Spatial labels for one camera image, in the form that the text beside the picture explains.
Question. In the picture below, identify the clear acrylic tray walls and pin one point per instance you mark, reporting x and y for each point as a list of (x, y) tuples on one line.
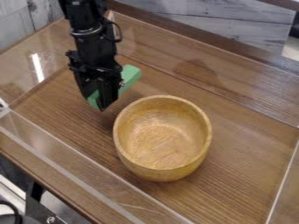
[(59, 139)]

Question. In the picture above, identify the brown wooden bowl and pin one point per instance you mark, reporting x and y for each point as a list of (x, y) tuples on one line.
[(162, 135)]

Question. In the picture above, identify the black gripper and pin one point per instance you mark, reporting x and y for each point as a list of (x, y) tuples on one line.
[(92, 62)]

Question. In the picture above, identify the green rectangular block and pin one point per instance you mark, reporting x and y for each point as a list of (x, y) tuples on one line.
[(128, 76)]

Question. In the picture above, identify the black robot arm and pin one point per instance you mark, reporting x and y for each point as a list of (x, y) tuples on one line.
[(84, 13)]

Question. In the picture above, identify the black table leg frame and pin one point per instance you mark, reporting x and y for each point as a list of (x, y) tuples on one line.
[(35, 209)]

